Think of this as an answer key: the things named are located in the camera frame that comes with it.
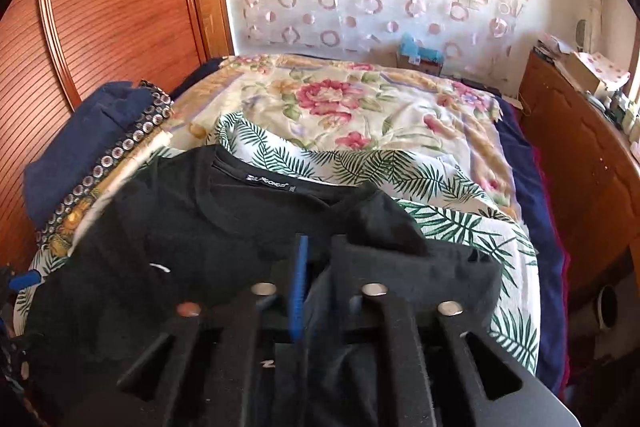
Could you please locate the light blue plastic item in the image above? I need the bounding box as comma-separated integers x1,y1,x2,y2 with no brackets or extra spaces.
399,32,446,64

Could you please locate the yellow folded cloth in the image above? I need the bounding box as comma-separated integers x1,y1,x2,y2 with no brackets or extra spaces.
47,202,103,258

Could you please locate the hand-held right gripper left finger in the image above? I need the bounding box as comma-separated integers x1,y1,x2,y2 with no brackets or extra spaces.
65,234,311,427

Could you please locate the cardboard box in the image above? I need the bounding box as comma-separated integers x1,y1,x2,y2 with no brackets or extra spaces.
396,49,443,78

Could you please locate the floral blanket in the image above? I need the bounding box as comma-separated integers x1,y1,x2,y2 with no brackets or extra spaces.
160,54,523,223

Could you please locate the palm leaf print sheet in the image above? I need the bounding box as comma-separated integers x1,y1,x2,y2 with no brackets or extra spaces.
12,112,541,373

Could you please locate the dark wooden chair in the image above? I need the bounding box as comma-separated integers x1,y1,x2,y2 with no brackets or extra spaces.
562,252,640,427

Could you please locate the wooden dresser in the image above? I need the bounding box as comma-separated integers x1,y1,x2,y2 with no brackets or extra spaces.
517,49,640,308

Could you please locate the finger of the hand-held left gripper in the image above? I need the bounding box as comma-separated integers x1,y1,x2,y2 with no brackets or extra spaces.
0,264,41,293

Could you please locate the dark ring-patterned folded cloth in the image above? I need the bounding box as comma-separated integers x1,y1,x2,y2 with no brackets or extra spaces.
37,79,176,250

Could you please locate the black t-shirt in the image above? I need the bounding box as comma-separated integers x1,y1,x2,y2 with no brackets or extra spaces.
22,144,503,427

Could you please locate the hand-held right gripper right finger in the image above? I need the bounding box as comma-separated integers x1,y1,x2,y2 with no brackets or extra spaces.
349,282,581,427

